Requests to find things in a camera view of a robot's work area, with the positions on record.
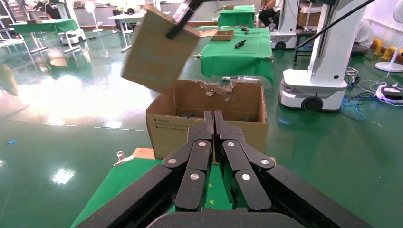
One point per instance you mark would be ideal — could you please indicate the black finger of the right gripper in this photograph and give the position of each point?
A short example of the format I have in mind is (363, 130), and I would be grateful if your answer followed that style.
(181, 25)

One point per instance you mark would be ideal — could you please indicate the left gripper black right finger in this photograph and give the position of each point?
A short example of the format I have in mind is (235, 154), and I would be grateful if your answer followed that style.
(248, 188)

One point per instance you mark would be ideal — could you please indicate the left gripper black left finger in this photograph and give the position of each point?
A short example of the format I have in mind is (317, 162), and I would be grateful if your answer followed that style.
(195, 176)

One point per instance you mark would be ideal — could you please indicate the small brown cardboard box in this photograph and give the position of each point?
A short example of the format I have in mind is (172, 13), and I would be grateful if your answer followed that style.
(151, 56)

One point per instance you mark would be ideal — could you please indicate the shallow open cardboard tray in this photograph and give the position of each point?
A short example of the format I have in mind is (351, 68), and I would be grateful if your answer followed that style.
(223, 35)

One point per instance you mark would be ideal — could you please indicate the large open cardboard carton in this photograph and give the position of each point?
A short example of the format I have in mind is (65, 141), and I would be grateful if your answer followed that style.
(170, 132)

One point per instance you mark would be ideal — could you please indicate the white work table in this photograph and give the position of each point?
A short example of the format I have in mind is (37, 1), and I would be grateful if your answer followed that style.
(126, 18)

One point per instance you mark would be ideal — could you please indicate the green draped work table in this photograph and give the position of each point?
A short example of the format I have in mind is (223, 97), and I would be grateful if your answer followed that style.
(44, 25)
(236, 59)
(236, 15)

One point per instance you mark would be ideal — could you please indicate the black foam insert block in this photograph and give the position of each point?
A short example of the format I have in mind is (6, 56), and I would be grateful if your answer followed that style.
(188, 115)

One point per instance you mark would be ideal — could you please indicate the black hand tool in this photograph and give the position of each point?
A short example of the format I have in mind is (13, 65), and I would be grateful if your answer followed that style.
(240, 44)

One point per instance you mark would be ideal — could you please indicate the green table cloth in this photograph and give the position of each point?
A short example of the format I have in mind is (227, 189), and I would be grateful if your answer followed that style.
(126, 188)

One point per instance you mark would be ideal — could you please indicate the silver binder clip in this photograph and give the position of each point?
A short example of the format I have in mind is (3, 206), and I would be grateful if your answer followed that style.
(124, 161)

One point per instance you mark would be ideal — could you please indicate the seated person dark trousers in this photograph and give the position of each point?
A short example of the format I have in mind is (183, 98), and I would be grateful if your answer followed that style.
(267, 14)

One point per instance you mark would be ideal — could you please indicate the white standing fan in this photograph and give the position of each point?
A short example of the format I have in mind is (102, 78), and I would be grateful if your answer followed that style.
(91, 9)

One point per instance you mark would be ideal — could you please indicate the white robot with black wheel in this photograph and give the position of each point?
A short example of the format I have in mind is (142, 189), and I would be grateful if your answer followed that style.
(285, 25)

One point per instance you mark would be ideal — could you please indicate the small white mobile robot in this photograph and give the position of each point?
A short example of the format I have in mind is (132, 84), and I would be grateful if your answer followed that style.
(72, 36)

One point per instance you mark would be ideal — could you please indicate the large white wheeled robot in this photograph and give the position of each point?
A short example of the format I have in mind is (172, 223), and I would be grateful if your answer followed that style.
(314, 88)

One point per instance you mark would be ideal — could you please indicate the person in black clothes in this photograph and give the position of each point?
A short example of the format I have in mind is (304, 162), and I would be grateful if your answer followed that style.
(53, 11)

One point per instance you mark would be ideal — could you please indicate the white power strip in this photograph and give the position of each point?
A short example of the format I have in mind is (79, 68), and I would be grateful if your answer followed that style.
(390, 93)

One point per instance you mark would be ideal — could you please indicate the person in white shirt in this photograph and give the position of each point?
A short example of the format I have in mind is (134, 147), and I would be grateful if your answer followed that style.
(363, 34)

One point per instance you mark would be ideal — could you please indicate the white round fan base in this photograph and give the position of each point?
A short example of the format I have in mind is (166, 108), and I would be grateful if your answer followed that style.
(388, 66)

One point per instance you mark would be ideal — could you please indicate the blue floor scrap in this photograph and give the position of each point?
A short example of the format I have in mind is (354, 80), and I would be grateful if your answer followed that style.
(12, 142)

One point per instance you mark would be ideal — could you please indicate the yellow floor stand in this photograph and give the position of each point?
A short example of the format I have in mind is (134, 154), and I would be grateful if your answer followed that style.
(377, 45)

